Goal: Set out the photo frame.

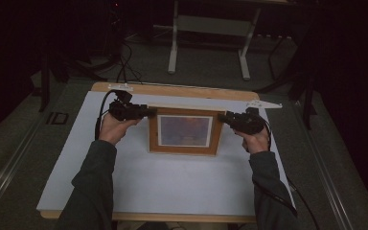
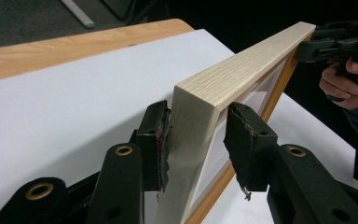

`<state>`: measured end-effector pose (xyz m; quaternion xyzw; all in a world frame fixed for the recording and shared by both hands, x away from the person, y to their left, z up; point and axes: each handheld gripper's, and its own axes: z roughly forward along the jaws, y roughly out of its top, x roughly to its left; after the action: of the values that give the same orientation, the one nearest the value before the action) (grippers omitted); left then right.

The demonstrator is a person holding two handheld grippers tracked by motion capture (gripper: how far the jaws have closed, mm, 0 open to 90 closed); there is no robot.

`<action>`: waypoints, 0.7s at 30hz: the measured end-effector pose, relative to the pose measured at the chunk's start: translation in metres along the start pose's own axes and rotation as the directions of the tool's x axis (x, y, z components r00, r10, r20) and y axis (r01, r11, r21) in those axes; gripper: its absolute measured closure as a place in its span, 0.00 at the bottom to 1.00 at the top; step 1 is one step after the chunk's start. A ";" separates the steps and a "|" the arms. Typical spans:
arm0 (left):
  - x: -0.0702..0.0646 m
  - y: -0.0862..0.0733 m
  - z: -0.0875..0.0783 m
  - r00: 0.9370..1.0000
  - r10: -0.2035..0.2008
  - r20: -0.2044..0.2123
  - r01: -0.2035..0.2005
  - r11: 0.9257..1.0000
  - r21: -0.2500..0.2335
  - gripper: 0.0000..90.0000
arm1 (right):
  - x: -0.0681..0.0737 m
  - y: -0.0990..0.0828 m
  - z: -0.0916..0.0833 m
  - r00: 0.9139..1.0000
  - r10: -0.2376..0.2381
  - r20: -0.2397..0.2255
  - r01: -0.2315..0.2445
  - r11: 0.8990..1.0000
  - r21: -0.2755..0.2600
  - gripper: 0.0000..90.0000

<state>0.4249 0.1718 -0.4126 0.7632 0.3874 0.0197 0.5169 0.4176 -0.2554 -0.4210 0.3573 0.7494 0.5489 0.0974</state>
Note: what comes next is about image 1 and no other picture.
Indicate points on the person's right hand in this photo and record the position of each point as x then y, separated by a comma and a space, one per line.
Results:
255, 143

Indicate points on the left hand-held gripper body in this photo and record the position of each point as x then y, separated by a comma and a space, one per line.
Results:
124, 110

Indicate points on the metal floor rail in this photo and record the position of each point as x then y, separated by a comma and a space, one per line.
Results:
329, 191
6, 172

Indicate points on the black metal stand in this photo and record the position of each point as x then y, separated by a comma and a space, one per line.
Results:
44, 86
308, 105

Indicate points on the wooden table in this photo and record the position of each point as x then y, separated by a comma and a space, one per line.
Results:
188, 91

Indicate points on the wooden picture frame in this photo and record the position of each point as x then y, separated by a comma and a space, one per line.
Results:
185, 131

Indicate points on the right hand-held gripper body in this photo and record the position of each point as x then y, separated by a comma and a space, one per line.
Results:
249, 123

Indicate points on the person's left hand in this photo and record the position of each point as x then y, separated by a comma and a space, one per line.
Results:
113, 131

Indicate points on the black floor socket box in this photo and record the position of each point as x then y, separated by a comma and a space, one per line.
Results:
57, 118

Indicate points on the white metal desk frame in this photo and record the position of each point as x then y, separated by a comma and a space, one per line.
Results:
172, 48

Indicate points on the black equipment rack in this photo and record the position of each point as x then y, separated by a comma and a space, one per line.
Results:
118, 19

